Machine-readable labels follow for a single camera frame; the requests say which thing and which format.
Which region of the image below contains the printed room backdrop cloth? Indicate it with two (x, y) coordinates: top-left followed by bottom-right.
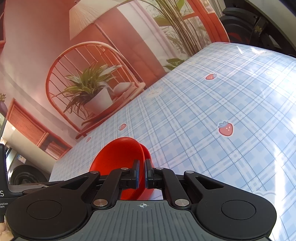
(1, 1), (229, 160)

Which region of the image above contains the front-load washing machine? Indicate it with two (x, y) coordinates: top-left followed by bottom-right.
(4, 146), (50, 185)

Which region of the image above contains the blue plaid tablecloth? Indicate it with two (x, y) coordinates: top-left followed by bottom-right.
(50, 43), (295, 240)

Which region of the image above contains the red plastic bowl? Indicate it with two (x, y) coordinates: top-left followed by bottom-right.
(89, 137), (145, 200)

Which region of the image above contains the black exercise bike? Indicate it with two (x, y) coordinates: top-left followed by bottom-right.
(220, 8), (295, 57)

